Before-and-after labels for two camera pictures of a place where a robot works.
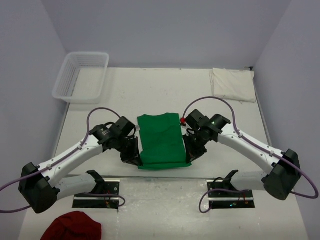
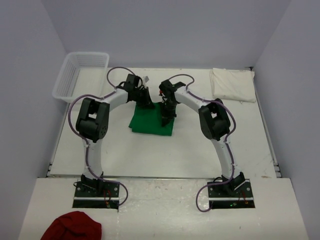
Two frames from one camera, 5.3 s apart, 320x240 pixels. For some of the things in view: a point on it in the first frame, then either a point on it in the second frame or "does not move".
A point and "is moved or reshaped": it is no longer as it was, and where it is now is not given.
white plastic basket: x=81 y=77 does not move
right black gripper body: x=196 y=143 -> x=169 y=109
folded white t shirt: x=233 y=84 does not move
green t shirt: x=162 y=142 is moved or reshaped
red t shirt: x=75 y=225 does not move
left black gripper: x=133 y=157 -> x=146 y=103
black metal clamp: x=108 y=186 does not move
